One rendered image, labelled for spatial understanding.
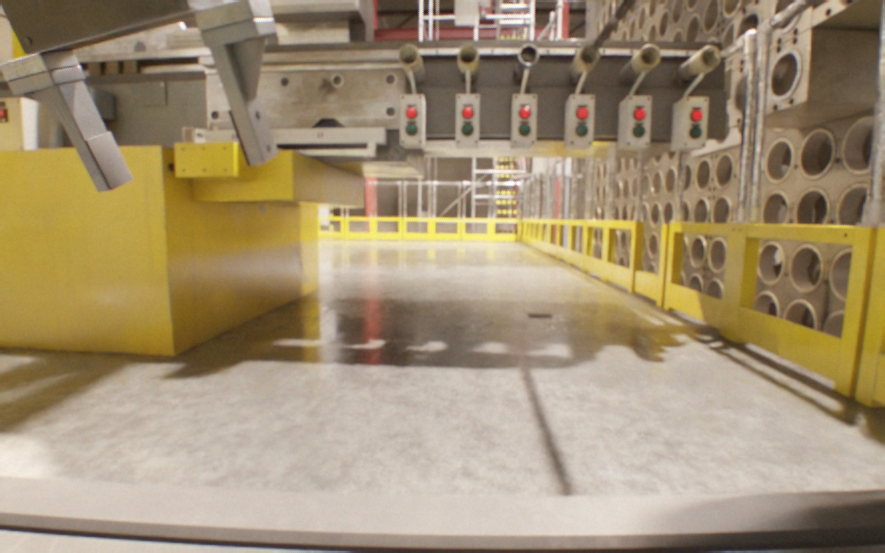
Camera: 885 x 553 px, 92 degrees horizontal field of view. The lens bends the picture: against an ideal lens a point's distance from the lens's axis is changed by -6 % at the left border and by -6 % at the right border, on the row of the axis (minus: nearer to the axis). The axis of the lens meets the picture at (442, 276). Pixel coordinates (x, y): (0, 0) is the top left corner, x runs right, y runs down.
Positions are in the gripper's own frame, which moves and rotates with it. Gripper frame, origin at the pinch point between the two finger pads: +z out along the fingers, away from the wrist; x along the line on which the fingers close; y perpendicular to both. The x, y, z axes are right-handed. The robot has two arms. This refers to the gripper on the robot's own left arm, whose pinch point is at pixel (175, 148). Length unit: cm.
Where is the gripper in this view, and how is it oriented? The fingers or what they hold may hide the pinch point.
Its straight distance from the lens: 40.2
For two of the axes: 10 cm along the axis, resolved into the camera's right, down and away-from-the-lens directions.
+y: 0.8, -5.1, 8.6
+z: 1.6, 8.6, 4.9
